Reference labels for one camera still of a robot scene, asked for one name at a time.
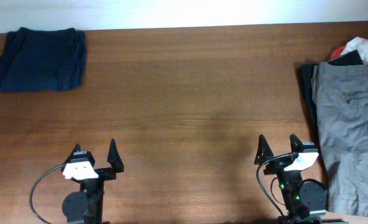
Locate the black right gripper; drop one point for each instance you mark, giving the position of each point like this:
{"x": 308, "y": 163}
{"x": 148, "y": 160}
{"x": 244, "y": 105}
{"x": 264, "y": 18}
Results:
{"x": 267, "y": 153}

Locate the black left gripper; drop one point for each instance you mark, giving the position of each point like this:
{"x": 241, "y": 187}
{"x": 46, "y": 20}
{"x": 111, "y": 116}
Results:
{"x": 109, "y": 173}

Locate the grey shorts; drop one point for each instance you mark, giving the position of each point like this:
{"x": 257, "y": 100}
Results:
{"x": 340, "y": 94}

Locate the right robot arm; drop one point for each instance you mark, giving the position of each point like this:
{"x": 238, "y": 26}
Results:
{"x": 304, "y": 199}

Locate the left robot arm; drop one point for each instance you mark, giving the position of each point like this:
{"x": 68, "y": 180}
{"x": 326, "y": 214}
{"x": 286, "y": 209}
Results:
{"x": 86, "y": 205}

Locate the red cloth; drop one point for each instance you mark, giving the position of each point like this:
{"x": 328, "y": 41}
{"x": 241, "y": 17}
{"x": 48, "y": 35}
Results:
{"x": 337, "y": 52}

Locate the folded navy blue garment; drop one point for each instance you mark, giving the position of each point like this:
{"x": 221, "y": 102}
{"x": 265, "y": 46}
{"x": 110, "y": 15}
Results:
{"x": 36, "y": 60}

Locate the black trousers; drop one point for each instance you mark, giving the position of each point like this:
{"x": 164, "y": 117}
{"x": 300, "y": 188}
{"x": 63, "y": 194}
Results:
{"x": 304, "y": 75}

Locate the white cloth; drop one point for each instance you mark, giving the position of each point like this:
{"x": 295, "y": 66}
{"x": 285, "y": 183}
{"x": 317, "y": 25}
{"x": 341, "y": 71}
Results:
{"x": 359, "y": 44}

